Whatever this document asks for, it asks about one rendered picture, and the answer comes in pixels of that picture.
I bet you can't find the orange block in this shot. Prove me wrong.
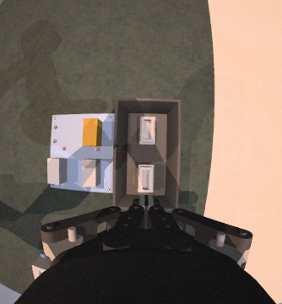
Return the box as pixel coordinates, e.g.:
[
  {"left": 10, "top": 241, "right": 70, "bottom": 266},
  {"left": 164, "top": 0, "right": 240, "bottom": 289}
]
[{"left": 83, "top": 118, "right": 102, "bottom": 147}]

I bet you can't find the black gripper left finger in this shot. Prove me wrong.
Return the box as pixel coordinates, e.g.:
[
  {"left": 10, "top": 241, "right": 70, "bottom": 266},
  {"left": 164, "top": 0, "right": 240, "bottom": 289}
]
[{"left": 41, "top": 194, "right": 147, "bottom": 266}]

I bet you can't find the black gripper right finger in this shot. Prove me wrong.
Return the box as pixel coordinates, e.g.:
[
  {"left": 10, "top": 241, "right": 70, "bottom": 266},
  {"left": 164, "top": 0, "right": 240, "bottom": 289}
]
[{"left": 146, "top": 195, "right": 253, "bottom": 269}]

